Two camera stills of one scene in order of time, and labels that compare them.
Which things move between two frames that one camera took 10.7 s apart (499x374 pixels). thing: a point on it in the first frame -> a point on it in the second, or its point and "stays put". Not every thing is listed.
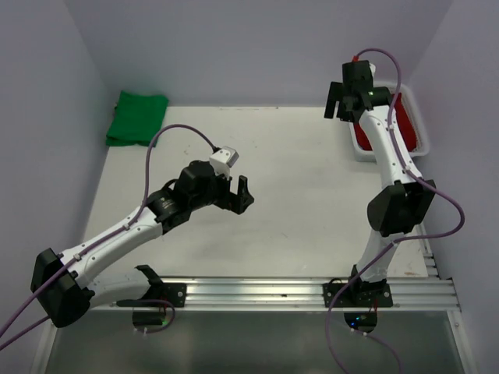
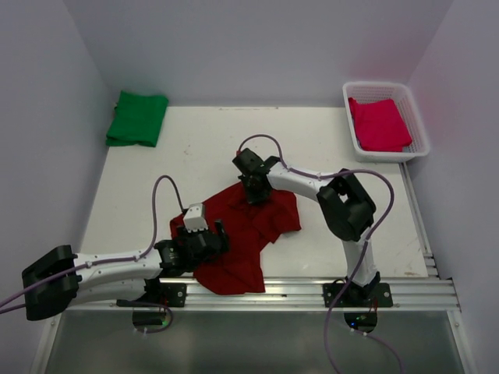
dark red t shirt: x=405 y=124 -> x=250 y=227
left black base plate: x=173 y=292 stays put
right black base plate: x=357 y=295 stays put
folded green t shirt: x=138 y=119 stays put
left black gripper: x=235 y=202 -> x=222 y=233
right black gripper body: x=345 y=93 -> x=253 y=193
